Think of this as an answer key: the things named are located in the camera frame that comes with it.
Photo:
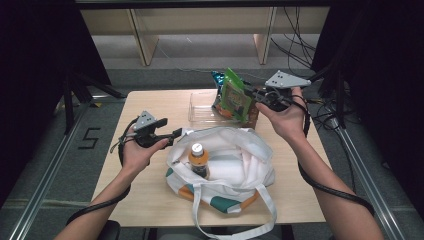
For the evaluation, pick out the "person's right hand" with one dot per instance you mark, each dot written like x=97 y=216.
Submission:
x=290 y=123

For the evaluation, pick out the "blue chip bag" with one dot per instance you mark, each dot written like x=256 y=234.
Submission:
x=218 y=77

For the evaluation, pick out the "aluminium floor rail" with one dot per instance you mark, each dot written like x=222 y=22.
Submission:
x=376 y=196
x=45 y=185

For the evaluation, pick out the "orange drink bottle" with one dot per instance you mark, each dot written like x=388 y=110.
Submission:
x=199 y=160

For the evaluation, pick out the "beige wooden desk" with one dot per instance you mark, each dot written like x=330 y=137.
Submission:
x=233 y=20

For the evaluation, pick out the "white patterned tote bag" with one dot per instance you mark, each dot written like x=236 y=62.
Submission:
x=240 y=166

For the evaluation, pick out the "person's left hand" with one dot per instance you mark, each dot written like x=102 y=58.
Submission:
x=138 y=156

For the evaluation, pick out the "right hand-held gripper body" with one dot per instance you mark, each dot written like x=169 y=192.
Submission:
x=278 y=100

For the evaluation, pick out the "brown carton box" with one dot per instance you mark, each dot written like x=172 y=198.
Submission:
x=254 y=116

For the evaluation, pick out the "black curtain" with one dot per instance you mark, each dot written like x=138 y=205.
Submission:
x=33 y=66
x=393 y=83

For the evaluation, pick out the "black tape floor mark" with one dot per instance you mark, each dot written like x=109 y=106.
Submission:
x=86 y=147

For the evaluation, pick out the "green snack packet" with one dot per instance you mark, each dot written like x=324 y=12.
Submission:
x=236 y=100

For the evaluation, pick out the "clear plastic container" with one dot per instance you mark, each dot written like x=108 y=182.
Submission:
x=200 y=110

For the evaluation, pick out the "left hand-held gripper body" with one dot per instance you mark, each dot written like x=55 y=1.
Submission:
x=147 y=136

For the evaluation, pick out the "black chair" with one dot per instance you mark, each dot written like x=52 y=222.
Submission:
x=111 y=230

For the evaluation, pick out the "black metal stand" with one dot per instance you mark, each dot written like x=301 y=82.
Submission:
x=68 y=106
x=340 y=100

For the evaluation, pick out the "yellow floor tape piece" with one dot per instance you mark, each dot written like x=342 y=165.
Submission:
x=96 y=104

